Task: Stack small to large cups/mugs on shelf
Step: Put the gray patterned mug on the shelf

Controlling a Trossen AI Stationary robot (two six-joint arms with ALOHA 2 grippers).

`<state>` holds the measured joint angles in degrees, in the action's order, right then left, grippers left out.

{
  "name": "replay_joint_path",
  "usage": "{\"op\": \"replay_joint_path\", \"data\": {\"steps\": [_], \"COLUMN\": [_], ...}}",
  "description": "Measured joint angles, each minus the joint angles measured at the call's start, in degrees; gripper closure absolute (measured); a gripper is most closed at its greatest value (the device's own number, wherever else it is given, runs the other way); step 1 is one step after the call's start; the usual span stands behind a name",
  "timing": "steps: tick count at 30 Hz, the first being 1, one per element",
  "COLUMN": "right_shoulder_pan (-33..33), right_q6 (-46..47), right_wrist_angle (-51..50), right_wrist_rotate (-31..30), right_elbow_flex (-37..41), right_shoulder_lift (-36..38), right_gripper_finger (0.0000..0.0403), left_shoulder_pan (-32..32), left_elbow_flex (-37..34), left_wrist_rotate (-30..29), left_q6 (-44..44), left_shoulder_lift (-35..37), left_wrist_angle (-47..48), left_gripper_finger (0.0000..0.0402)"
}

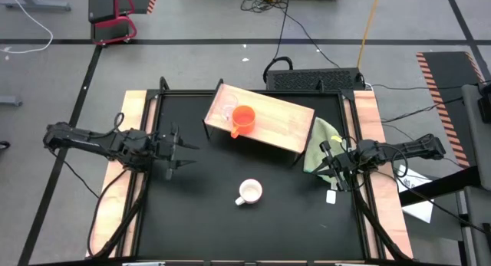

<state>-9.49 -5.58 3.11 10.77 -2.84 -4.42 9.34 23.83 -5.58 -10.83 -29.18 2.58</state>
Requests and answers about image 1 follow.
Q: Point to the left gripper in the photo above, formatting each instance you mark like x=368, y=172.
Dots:
x=169, y=149

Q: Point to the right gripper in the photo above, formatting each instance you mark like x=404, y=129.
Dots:
x=341, y=162

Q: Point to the clear plastic cup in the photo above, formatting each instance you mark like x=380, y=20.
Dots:
x=228, y=103

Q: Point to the orange ribbed mug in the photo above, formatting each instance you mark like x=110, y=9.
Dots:
x=243, y=118

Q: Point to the white grey patterned mug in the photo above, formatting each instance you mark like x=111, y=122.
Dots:
x=251, y=191

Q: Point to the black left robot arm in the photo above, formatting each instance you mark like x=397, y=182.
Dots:
x=84, y=137

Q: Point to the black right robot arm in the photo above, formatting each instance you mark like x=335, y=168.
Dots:
x=410, y=149

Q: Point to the light green cloth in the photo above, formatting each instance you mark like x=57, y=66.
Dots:
x=318, y=143

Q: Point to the white rectangular label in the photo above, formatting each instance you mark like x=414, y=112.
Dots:
x=331, y=197

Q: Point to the yellow tape tag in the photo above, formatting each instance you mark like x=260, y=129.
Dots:
x=336, y=138

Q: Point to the black computer case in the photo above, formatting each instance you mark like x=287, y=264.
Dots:
x=307, y=80

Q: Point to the white paper sheet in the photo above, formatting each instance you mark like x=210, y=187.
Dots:
x=420, y=210

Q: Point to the black metal beam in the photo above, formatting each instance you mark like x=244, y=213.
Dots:
x=441, y=185

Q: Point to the grey furniture panel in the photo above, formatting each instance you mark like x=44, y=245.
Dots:
x=473, y=143

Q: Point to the large hazard-striped black mat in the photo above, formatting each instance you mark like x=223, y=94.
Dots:
x=449, y=74

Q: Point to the black box device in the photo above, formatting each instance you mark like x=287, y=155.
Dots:
x=485, y=109

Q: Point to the small black floor object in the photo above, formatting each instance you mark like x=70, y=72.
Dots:
x=4, y=145

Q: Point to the short grey metal foot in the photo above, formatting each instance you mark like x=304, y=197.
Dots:
x=11, y=100

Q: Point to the grey metal stand foot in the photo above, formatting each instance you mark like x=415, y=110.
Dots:
x=38, y=6

